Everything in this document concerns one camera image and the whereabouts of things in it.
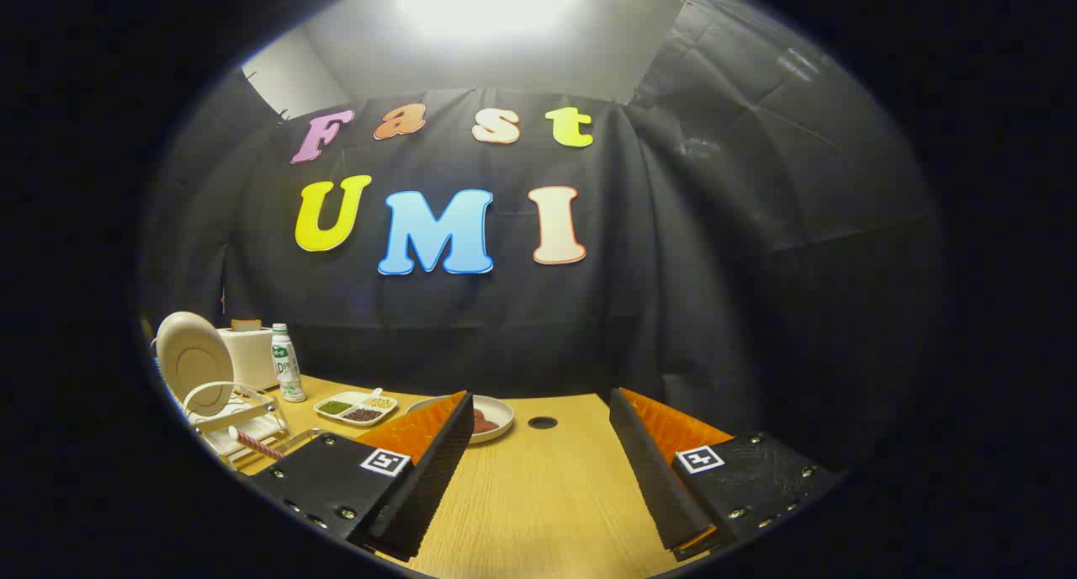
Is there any white green label bottle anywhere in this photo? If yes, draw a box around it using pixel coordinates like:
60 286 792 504
271 323 307 403

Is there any white divided snack dish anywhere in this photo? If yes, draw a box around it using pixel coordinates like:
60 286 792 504
314 388 399 428

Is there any white round plate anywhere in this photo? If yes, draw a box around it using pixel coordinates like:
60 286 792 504
156 311 236 417

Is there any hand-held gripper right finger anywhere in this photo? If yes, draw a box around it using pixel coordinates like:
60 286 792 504
609 386 844 562

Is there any white toaster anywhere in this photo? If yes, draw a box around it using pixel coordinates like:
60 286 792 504
217 322 280 392

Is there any small beige sausage plate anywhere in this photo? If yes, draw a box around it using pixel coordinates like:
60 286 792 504
406 395 514 444

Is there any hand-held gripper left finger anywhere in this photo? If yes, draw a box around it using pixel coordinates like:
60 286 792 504
252 390 475 562

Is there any white wire dish rack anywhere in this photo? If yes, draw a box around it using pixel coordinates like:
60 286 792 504
151 335 291 470

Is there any pink striped handle spoon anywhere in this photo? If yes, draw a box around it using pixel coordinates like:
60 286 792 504
228 427 286 461

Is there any black backdrop cloth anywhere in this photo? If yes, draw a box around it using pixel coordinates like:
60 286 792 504
139 0 943 479

